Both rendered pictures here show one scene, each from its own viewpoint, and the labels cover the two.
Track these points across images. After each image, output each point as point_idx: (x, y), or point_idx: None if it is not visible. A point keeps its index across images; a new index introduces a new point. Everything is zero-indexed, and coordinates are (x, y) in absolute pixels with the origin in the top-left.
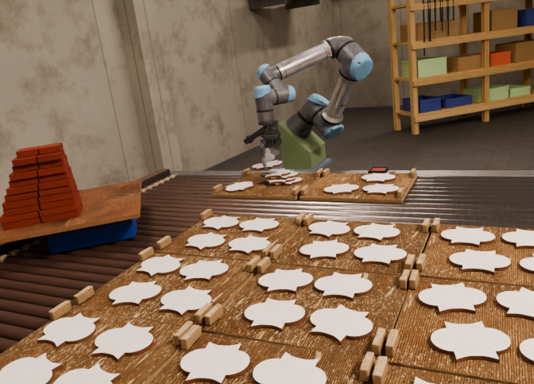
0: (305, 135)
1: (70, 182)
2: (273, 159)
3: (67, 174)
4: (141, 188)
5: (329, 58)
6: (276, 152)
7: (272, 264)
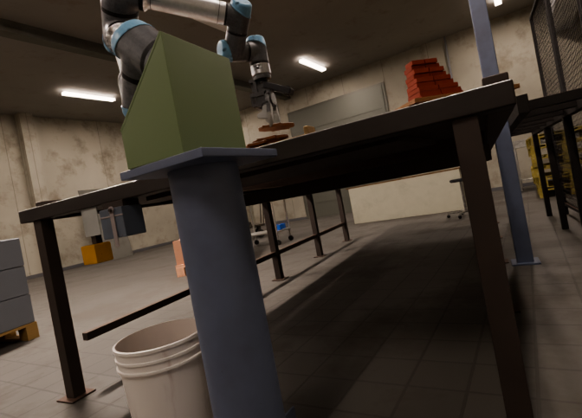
0: None
1: (409, 91)
2: (268, 122)
3: (408, 86)
4: (400, 108)
5: (146, 9)
6: (261, 115)
7: None
